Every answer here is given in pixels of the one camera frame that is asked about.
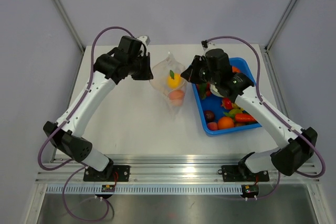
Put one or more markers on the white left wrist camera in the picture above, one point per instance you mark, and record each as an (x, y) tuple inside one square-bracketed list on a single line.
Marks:
[(145, 39)]

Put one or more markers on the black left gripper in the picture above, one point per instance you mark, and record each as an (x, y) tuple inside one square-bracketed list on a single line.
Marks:
[(146, 75)]

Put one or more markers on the orange small pumpkin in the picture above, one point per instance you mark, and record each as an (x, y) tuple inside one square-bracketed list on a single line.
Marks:
[(235, 69)]

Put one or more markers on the orange fruit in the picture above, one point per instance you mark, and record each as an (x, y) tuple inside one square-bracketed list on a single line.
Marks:
[(225, 123)]

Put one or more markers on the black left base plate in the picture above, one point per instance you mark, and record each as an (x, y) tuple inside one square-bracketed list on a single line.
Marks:
[(120, 172)]

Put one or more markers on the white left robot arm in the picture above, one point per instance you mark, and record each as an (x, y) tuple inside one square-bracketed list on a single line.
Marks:
[(66, 133)]

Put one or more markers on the yellow orange with leaf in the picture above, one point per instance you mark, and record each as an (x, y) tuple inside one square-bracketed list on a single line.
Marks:
[(173, 80)]

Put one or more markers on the orange carrot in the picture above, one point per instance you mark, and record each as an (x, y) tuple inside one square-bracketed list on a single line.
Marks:
[(244, 118)]

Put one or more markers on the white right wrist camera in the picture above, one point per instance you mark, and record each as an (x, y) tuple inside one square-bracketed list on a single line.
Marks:
[(207, 46)]

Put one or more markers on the aluminium rail frame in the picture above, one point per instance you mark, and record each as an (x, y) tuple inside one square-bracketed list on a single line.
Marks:
[(157, 179)]

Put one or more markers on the clear dotted zip top bag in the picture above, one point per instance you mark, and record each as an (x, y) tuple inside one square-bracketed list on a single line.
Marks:
[(160, 73)]

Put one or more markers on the small pink peach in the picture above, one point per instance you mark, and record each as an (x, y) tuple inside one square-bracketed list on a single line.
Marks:
[(212, 126)]

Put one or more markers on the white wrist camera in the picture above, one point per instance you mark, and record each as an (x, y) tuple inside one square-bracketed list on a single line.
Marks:
[(145, 39), (207, 46)]

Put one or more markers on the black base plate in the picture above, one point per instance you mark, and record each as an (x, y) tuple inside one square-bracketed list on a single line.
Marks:
[(235, 173), (120, 172)]

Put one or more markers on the dark purple plum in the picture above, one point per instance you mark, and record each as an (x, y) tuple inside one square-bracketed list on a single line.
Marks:
[(209, 116)]

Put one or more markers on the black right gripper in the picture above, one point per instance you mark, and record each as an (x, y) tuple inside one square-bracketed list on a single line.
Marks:
[(190, 73)]

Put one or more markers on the blue plastic bin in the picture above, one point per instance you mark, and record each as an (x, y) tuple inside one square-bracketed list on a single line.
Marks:
[(214, 103)]

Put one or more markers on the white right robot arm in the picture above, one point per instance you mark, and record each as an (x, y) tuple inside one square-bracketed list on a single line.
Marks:
[(294, 144)]

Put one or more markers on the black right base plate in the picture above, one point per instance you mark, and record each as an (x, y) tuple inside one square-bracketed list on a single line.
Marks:
[(235, 173)]

